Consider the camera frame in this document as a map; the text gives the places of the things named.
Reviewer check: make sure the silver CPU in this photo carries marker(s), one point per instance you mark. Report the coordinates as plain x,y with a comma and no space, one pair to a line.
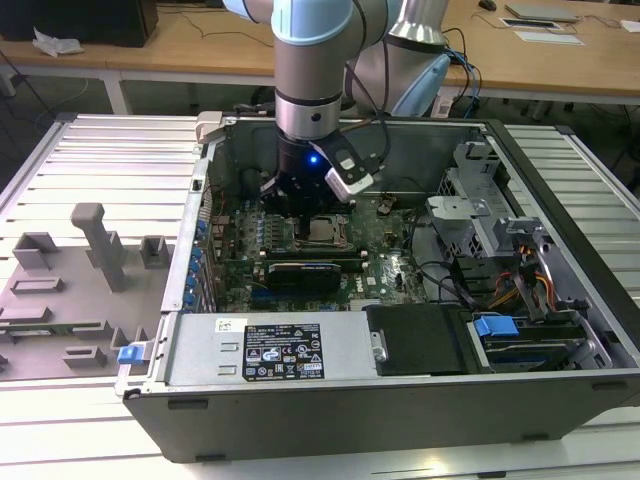
325,230

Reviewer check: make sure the grey parts rack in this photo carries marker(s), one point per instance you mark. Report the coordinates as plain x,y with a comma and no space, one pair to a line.
60,295

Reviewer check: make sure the green motherboard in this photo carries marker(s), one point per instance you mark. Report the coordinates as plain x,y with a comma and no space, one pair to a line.
385,270

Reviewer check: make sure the black box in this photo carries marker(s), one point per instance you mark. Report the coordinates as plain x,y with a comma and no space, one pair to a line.
75,20

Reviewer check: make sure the black RAM slot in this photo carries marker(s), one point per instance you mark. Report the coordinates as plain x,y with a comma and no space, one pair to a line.
354,265
310,253

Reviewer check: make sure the round coin battery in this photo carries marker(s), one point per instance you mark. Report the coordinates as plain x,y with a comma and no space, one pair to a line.
385,205

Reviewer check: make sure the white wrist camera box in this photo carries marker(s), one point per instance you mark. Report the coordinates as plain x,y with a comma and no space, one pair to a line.
350,187

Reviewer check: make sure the silver power supply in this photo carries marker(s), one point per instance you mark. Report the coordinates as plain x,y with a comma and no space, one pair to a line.
210,350

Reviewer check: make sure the grey case latch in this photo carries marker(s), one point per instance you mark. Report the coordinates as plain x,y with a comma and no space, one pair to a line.
209,125

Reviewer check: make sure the blue expansion slot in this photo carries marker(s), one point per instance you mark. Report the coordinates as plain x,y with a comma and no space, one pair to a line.
260,300

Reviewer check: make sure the black PC case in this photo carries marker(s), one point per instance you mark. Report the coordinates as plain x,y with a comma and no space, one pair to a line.
350,420

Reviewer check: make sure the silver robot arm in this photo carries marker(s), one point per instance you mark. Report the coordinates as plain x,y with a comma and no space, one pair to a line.
305,65

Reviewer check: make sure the green RAM stick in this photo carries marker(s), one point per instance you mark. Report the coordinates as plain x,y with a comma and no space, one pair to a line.
35,330

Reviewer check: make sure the silver laptop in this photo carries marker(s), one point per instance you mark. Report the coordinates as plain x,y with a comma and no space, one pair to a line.
542,11

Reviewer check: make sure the blue plastic latch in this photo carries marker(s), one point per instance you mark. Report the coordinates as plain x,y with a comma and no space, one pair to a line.
127,354

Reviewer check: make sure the crumpled white paper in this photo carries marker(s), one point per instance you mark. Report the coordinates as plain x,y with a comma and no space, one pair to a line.
55,42

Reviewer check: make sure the black plastic shroud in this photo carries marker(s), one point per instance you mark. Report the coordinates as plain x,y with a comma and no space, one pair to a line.
420,340

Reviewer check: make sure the hard disk in blue carrier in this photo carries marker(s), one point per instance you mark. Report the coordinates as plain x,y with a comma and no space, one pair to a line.
495,327

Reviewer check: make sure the black graphics card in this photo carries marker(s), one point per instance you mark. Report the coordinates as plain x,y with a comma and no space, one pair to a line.
305,280

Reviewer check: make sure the CPU socket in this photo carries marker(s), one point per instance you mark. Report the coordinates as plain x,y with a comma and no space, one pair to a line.
320,245

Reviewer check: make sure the black mouse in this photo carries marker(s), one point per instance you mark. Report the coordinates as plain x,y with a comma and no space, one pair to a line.
486,4

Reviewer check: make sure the grey metal drive cage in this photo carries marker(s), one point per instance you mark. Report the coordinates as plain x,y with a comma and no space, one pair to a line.
457,220

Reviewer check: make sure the blue card clip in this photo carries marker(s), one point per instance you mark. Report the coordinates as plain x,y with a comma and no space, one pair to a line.
191,300
197,260
202,229
193,285

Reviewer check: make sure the wooden desk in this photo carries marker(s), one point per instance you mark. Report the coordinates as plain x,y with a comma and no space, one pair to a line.
200,50

